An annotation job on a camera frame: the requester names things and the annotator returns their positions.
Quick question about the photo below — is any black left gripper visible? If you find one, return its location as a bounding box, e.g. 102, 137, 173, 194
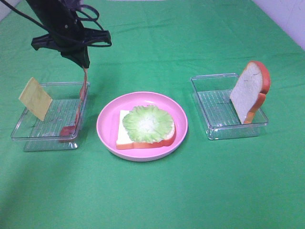
31, 20, 112, 69

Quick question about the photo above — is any pink round plate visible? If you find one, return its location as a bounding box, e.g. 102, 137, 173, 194
96, 92, 188, 162

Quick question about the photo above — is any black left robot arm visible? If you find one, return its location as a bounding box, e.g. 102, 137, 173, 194
27, 0, 112, 68

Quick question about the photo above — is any clear right plastic tray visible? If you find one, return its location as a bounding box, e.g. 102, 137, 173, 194
190, 73, 268, 140

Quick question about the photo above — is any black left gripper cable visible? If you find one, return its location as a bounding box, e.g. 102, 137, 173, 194
0, 0, 112, 47

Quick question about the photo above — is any toy bacon strip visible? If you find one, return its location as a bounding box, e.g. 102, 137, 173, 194
80, 67, 88, 101
59, 100, 82, 143

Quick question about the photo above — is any green tablecloth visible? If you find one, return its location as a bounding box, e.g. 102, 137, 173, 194
0, 0, 305, 229

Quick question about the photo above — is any toy bread slice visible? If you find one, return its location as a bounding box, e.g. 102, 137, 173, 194
230, 61, 271, 124
116, 109, 177, 150

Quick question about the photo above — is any yellow toy cheese slice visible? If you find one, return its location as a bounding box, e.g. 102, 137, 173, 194
19, 77, 52, 121

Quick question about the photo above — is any toy bacon strip front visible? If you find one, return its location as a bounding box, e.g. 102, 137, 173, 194
59, 100, 82, 143

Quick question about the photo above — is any green toy lettuce leaf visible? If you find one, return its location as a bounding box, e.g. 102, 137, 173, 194
122, 104, 174, 144

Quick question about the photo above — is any clear left plastic tray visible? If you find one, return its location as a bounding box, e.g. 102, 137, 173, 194
11, 82, 90, 152

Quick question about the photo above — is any clear plastic tray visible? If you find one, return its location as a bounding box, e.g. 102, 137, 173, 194
190, 73, 268, 140
11, 82, 90, 152

